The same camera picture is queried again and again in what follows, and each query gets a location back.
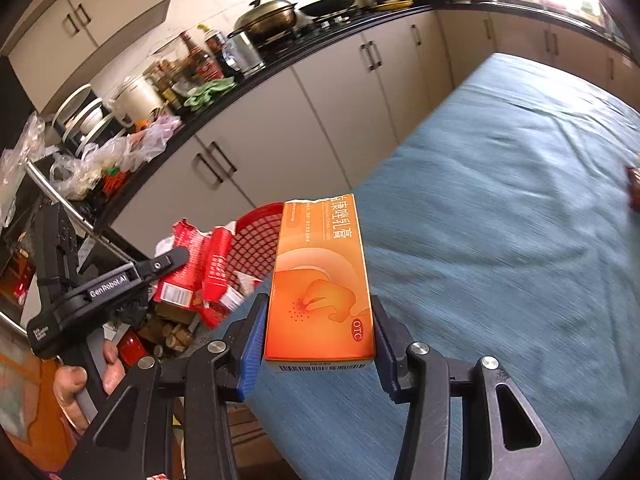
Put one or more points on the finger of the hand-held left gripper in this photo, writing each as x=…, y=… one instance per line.
x=162, y=262

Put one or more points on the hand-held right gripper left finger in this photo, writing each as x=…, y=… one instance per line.
x=252, y=350

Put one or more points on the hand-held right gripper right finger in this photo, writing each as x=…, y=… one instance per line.
x=387, y=360

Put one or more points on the torn red and white carton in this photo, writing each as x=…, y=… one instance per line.
x=215, y=265

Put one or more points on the orange medicine box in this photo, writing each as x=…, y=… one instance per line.
x=320, y=285

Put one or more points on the red plastic mesh basket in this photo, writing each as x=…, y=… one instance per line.
x=255, y=240

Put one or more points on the person's left hand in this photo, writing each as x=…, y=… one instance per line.
x=70, y=390

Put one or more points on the cluster of small jars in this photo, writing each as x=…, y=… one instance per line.
x=170, y=335

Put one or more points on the orange and green packet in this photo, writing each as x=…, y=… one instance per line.
x=116, y=180

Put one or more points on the pile of plastic bags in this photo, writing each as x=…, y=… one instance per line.
x=130, y=145

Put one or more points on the clear plastic bag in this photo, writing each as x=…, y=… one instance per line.
x=20, y=160

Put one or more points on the white electric pot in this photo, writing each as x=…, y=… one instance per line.
x=137, y=102

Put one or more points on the dish rack with bowls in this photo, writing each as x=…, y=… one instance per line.
x=82, y=117

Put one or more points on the blue tablecloth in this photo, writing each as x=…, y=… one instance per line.
x=475, y=210

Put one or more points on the green cloth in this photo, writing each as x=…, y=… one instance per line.
x=207, y=92

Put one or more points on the row of condiment bottles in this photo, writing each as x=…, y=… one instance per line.
x=167, y=82

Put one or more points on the black kitchen countertop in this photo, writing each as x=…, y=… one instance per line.
x=255, y=85

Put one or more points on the red label sauce bottle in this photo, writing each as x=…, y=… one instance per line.
x=197, y=57

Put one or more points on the beige base kitchen cabinets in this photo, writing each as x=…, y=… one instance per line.
x=325, y=110

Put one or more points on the dark bottle with yellow cap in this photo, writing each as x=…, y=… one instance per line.
x=217, y=45

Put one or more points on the steel wok with lid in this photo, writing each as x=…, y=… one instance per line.
x=267, y=17

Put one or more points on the gas stove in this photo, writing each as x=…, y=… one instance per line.
x=310, y=27

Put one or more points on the dark red object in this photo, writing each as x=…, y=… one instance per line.
x=634, y=180

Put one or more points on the yellow plate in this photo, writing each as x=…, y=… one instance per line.
x=395, y=4

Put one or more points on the chrome tube frame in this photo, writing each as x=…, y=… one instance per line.
x=65, y=195

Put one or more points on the beige wall cabinet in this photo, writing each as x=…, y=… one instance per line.
x=90, y=25

